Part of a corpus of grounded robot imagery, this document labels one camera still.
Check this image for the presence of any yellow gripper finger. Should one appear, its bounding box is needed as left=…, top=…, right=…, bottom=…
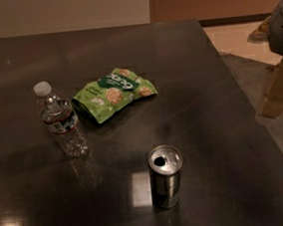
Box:
left=259, top=59, right=283, bottom=118

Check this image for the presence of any silver redbull can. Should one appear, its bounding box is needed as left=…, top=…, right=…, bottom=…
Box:
left=147, top=144, right=183, bottom=209

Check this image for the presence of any green snack bag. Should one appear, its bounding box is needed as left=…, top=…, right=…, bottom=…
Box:
left=72, top=68, right=157, bottom=124

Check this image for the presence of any clear plastic water bottle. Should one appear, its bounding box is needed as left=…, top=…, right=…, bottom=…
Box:
left=33, top=81, right=89, bottom=157

